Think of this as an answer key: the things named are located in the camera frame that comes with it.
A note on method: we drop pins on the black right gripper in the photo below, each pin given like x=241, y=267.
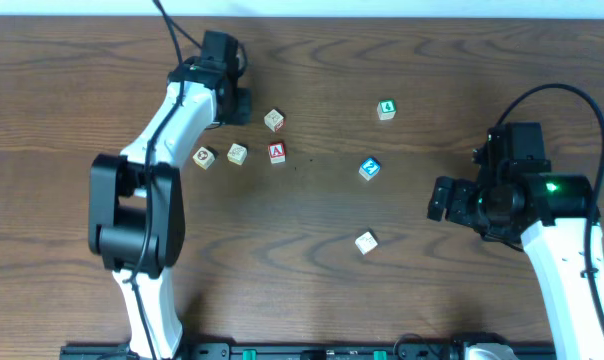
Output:
x=458, y=198

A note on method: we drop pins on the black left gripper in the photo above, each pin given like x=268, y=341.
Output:
x=242, y=107

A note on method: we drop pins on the red letter A block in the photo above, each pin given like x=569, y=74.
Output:
x=277, y=152

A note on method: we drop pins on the blue number 2 block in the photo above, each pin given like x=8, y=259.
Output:
x=369, y=168

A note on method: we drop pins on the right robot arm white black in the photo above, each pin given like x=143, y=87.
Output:
x=550, y=217

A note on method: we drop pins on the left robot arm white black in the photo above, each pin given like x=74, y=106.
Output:
x=136, y=213

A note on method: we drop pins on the butterfly block red side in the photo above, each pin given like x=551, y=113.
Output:
x=274, y=120

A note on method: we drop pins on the plain wooden block near front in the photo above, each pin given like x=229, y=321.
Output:
x=366, y=242

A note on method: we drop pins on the green number 4 block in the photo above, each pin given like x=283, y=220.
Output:
x=386, y=109

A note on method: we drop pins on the wooden block brown ring picture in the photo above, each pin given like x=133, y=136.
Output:
x=204, y=157

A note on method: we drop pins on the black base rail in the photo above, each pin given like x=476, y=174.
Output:
x=480, y=345

